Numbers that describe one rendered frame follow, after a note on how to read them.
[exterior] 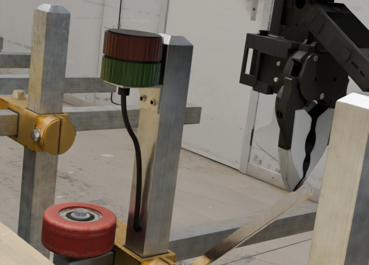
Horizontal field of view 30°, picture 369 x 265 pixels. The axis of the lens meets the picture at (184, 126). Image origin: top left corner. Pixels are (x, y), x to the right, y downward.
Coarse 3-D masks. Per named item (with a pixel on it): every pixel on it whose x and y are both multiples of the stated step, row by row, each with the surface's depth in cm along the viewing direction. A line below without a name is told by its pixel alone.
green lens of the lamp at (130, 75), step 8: (104, 64) 68; (112, 64) 67; (120, 64) 67; (128, 64) 66; (136, 64) 67; (144, 64) 67; (152, 64) 67; (160, 64) 69; (104, 72) 68; (112, 72) 67; (120, 72) 67; (128, 72) 67; (136, 72) 67; (144, 72) 67; (152, 72) 68; (112, 80) 67; (120, 80) 67; (128, 80) 67; (136, 80) 67; (144, 80) 67; (152, 80) 68
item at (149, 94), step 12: (132, 36) 66; (144, 36) 66; (156, 36) 68; (120, 60) 67; (132, 60) 67; (120, 84) 67; (144, 96) 72; (156, 96) 71; (144, 108) 73; (156, 108) 71; (132, 132) 71
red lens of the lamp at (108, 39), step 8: (104, 32) 68; (104, 40) 68; (112, 40) 67; (120, 40) 66; (128, 40) 66; (136, 40) 66; (144, 40) 66; (152, 40) 67; (160, 40) 68; (104, 48) 68; (112, 48) 67; (120, 48) 66; (128, 48) 66; (136, 48) 66; (144, 48) 66; (152, 48) 67; (160, 48) 68; (112, 56) 67; (120, 56) 66; (128, 56) 66; (136, 56) 66; (144, 56) 67; (152, 56) 67; (160, 56) 68
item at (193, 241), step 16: (304, 208) 101; (208, 224) 90; (224, 224) 91; (240, 224) 91; (272, 224) 95; (288, 224) 97; (304, 224) 100; (176, 240) 84; (192, 240) 85; (208, 240) 87; (256, 240) 93; (64, 256) 75; (112, 256) 78; (176, 256) 84; (192, 256) 86
